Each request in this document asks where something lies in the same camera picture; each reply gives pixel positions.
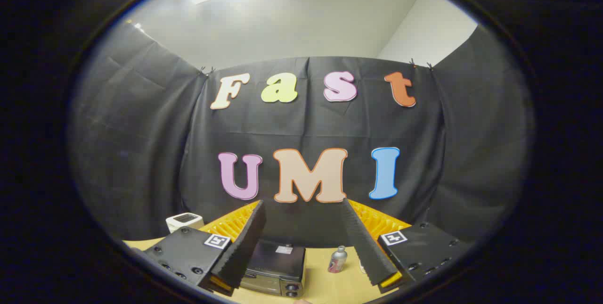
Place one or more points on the small white appliance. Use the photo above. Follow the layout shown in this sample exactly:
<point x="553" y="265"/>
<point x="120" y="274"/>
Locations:
<point x="184" y="221"/>

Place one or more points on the black toaster oven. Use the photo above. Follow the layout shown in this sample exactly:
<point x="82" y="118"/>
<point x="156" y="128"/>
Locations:
<point x="278" y="268"/>

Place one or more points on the small silver pink-label can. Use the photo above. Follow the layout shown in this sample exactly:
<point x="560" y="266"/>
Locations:
<point x="337" y="260"/>

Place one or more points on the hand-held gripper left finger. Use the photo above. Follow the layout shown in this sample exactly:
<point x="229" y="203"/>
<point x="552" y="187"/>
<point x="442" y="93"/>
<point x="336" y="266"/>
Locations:
<point x="242" y="247"/>

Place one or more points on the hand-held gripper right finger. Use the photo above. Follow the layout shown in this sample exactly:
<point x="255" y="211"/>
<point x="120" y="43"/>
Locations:
<point x="365" y="242"/>

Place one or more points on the black backdrop cloth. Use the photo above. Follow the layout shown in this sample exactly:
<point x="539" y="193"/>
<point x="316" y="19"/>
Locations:
<point x="306" y="134"/>

